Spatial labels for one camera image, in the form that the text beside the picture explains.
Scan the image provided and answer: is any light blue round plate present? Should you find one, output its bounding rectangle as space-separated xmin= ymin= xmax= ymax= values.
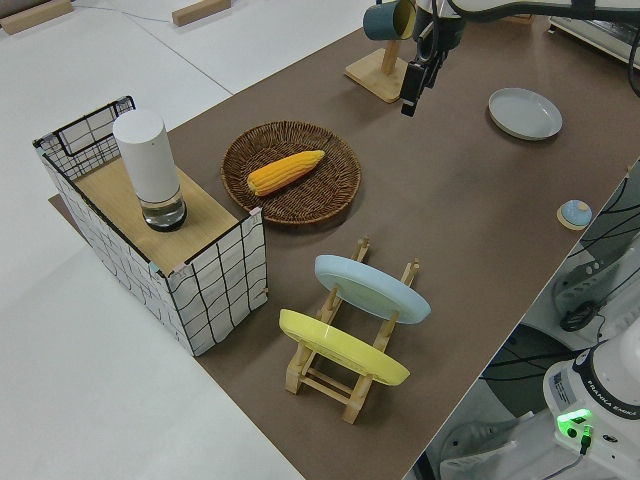
xmin=314 ymin=254 xmax=432 ymax=325

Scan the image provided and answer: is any grid-patterned wire shelf box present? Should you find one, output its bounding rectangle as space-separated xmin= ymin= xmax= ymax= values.
xmin=33 ymin=94 xmax=270 ymax=358

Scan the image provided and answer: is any yellow round plate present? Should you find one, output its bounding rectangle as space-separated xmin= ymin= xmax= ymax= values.
xmin=278 ymin=308 xmax=412 ymax=387

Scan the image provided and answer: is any white cylinder with clear base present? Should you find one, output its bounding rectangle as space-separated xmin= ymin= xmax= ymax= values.
xmin=112 ymin=110 xmax=189 ymax=232

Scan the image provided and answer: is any white toaster oven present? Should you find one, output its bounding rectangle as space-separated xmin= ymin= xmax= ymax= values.
xmin=547 ymin=14 xmax=640 ymax=66

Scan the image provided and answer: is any brown table mat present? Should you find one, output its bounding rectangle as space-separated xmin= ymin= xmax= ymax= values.
xmin=48 ymin=9 xmax=640 ymax=480

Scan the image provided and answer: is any gray round plate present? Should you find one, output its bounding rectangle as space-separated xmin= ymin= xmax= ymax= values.
xmin=488 ymin=87 xmax=564 ymax=141

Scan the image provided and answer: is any wooden block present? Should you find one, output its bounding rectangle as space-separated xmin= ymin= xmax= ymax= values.
xmin=0 ymin=0 xmax=72 ymax=35
xmin=171 ymin=0 xmax=236 ymax=26

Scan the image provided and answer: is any black coiled cable bundle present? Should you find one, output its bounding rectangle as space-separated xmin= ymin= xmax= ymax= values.
xmin=559 ymin=302 xmax=600 ymax=332

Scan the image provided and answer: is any black arm wrist cable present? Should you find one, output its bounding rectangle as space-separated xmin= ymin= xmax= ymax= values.
xmin=417 ymin=0 xmax=445 ymax=64

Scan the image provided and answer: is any teal mug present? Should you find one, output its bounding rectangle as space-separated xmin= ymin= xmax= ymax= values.
xmin=363 ymin=0 xmax=419 ymax=42

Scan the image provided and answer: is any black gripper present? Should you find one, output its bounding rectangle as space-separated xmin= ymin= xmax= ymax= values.
xmin=400 ymin=0 xmax=466 ymax=118

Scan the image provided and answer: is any small blue dome bell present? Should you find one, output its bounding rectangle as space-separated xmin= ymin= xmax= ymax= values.
xmin=556 ymin=199 xmax=594 ymax=232

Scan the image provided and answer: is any wooden mug tree stand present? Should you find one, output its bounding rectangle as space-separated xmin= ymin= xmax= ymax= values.
xmin=343 ymin=22 xmax=428 ymax=105

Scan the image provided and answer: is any yellow corn cob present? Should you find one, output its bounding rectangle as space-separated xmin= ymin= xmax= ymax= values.
xmin=247 ymin=149 xmax=326 ymax=197

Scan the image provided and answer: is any wooden plate rack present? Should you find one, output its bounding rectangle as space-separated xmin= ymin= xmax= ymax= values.
xmin=284 ymin=234 xmax=421 ymax=425

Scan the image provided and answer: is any brown wicker basket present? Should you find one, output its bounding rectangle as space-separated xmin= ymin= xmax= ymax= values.
xmin=220 ymin=120 xmax=363 ymax=230

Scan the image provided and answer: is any thin gray wire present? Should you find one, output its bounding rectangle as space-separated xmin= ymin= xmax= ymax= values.
xmin=73 ymin=0 xmax=174 ymax=24

